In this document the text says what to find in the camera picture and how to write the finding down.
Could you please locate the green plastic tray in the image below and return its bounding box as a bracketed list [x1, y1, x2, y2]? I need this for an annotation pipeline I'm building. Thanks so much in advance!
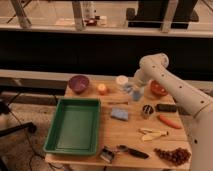
[43, 98, 101, 156]

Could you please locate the white plastic cup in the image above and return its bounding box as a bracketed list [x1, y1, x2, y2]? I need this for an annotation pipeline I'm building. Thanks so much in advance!
[115, 75, 129, 86]

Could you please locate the bunch of dark grapes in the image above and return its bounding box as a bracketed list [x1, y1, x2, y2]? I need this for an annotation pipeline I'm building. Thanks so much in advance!
[154, 148, 191, 166]

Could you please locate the red bowl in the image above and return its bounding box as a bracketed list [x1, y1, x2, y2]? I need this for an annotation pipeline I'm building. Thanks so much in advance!
[150, 80, 168, 96]

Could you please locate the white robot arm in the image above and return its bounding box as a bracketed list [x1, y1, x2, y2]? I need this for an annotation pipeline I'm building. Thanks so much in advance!
[133, 53, 213, 171]

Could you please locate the black handled tool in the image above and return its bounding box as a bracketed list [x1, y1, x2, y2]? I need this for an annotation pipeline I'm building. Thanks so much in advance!
[117, 145, 149, 159]

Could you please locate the black rectangular block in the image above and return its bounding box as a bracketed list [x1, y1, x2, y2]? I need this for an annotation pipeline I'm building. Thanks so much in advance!
[156, 104, 177, 112]

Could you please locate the orange fruit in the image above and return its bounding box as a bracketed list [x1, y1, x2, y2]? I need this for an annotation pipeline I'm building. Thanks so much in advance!
[97, 84, 107, 95]

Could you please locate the purple bowl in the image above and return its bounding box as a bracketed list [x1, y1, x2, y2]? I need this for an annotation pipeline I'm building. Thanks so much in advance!
[68, 75, 90, 94]

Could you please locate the orange carrot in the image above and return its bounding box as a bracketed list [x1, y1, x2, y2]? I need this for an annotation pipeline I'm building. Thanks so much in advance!
[158, 115, 182, 129]

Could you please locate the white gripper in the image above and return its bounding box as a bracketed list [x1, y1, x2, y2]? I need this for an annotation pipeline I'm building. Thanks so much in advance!
[132, 70, 145, 101]

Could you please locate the small metal clip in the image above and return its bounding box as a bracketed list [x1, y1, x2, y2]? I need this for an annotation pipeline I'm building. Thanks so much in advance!
[100, 147, 115, 163]

